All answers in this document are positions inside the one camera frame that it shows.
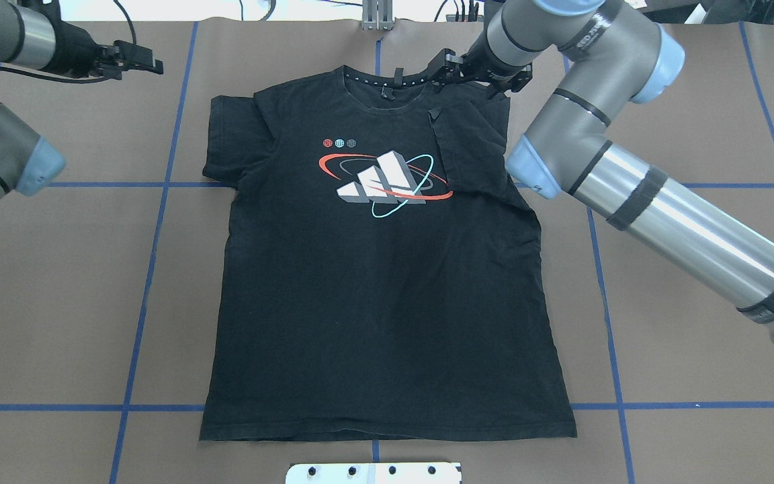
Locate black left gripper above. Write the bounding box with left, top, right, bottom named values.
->
left=58, top=24, right=164, bottom=80

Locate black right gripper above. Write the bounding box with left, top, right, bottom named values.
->
left=426, top=44, right=533, bottom=95

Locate black printed t-shirt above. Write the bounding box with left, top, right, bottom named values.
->
left=200, top=65, right=576, bottom=442

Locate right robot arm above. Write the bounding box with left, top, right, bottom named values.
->
left=426, top=1, right=774, bottom=344

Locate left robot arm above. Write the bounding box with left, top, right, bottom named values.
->
left=0, top=1, right=164, bottom=201

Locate grey aluminium post bracket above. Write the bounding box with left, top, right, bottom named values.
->
left=360, top=0, right=395, bottom=31

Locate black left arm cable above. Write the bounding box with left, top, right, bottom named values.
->
left=0, top=0, right=139, bottom=85

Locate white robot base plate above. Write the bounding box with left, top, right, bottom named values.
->
left=285, top=462, right=464, bottom=483

